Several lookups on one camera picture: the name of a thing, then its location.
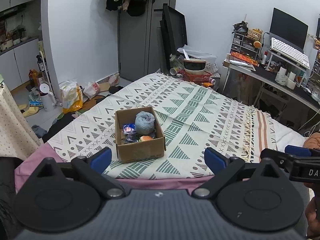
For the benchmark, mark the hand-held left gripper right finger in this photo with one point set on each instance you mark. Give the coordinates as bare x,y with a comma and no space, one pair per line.
215,158

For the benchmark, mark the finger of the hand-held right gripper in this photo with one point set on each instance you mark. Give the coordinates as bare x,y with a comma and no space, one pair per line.
275,158
297,151

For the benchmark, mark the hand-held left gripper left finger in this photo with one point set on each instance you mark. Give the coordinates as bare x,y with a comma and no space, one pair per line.
101,158

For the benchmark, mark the clear bag of black pieces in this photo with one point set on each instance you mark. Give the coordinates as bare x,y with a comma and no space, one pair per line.
131,138

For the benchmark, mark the cardboard box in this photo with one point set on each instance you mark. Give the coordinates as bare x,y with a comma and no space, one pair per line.
140,152

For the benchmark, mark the blue snack packet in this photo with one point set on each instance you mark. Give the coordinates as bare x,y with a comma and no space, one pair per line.
128,128

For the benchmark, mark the orange bun toy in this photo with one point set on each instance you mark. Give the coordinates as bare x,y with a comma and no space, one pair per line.
145,138

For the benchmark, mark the blue plush toy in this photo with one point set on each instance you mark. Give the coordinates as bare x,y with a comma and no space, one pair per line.
145,122

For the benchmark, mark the person's right hand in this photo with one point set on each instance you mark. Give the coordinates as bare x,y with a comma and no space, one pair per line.
313,217

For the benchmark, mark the white mattress sheet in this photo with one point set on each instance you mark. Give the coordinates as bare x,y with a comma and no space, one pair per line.
287,135

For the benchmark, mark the orange cloth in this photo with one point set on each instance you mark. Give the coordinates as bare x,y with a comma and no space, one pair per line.
313,140

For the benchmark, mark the dark clothes pile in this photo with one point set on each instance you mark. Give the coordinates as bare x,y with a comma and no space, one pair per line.
60,128

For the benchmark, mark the patterned tasselled blanket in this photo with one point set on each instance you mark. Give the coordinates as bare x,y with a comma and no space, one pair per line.
190,110

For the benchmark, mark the yellow and white plastic bag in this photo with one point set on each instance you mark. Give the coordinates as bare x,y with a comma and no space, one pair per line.
71,97

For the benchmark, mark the white and red plastic bag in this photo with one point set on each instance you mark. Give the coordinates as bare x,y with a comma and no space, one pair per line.
92,90

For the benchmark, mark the white paper roll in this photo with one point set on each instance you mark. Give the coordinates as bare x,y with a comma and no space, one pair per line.
291,81
281,76

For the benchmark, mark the black slippers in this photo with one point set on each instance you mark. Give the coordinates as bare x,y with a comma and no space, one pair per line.
112,88

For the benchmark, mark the pink bedsheet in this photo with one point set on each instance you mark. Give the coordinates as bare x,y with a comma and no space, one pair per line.
30,165

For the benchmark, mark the dark desk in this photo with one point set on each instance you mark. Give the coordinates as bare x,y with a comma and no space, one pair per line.
270,76

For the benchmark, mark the white kettle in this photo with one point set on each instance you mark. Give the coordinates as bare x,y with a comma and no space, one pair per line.
47,100

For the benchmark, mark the red plastic basket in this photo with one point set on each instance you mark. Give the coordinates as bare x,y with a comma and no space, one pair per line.
197,77

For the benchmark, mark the yellow slippers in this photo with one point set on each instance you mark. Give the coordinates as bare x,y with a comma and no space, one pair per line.
30,111

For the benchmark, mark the dotted tablecloth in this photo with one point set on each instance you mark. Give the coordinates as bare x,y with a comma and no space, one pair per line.
15,127

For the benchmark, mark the white keyboard stand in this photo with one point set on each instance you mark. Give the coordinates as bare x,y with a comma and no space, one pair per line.
271,62

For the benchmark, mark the dark and cream bowl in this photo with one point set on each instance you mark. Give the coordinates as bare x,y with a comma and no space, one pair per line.
194,66

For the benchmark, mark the white tablet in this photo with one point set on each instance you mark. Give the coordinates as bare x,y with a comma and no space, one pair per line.
241,64

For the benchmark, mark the white keyboard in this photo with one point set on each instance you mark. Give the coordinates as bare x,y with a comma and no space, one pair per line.
290,52

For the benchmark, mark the long red box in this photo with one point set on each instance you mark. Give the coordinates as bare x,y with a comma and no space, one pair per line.
243,58

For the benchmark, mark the narrow white rack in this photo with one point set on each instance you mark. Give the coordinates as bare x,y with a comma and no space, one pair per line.
44,70

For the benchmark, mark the orange drink bottle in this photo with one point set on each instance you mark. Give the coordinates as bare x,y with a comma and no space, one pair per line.
33,77

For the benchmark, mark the clear plastic bag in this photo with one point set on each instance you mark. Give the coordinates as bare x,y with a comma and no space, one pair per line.
200,53

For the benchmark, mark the small drawer organiser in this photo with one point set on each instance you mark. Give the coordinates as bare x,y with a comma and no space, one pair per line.
241,45

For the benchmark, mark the grey wardrobe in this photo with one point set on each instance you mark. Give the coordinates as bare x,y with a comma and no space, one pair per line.
140,42

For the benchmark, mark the black desk monitor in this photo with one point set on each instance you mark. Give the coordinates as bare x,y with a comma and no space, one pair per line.
290,27

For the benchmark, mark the woven basket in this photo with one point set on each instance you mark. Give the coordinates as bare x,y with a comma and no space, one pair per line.
255,34

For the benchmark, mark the white kitchen cabinet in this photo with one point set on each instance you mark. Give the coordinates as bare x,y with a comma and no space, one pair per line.
20,65

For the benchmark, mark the leaning black monitor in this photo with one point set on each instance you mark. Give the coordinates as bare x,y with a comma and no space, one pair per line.
175,30

